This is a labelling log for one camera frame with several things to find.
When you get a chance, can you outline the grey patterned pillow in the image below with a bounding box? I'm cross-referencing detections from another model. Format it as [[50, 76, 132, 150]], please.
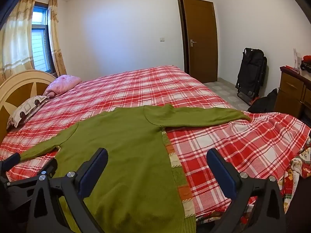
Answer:
[[6, 95, 50, 129]]

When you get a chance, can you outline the white card on dresser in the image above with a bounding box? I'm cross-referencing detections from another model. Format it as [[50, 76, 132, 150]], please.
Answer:
[[293, 48, 301, 70]]

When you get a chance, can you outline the pink pillow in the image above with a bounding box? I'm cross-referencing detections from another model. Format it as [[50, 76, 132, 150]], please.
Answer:
[[43, 75, 82, 98]]

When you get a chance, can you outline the red plaid bed cover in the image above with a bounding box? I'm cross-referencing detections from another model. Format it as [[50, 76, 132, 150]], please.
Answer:
[[1, 66, 310, 232]]

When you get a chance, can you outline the beige curtain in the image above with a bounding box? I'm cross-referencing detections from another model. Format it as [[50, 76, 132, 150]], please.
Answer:
[[47, 0, 67, 77], [1, 0, 35, 83]]

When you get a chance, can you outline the brown wooden door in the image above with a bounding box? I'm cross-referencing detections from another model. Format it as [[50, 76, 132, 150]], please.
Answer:
[[178, 0, 218, 84]]

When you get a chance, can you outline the green striped knit sweater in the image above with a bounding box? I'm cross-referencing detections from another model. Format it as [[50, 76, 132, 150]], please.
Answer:
[[21, 105, 246, 232]]

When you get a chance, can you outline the cream wooden headboard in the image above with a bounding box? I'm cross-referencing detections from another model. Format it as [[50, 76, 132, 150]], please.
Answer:
[[0, 70, 56, 140]]

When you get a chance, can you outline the brown wooden dresser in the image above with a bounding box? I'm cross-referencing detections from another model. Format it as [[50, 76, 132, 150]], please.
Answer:
[[274, 66, 310, 126]]

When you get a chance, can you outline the christmas pattern blanket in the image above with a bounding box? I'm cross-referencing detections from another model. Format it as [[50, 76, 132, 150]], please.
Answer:
[[278, 137, 310, 213]]

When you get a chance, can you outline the window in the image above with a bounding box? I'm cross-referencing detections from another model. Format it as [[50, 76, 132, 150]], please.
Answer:
[[31, 2, 56, 76]]

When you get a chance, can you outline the black bag on floor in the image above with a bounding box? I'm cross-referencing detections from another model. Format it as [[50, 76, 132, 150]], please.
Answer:
[[247, 88, 278, 114]]

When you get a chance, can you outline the left beige curtain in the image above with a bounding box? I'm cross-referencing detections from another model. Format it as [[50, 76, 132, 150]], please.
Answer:
[[1, 0, 35, 83]]

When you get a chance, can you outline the right beige curtain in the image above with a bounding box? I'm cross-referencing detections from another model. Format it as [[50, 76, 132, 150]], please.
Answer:
[[47, 0, 67, 77]]

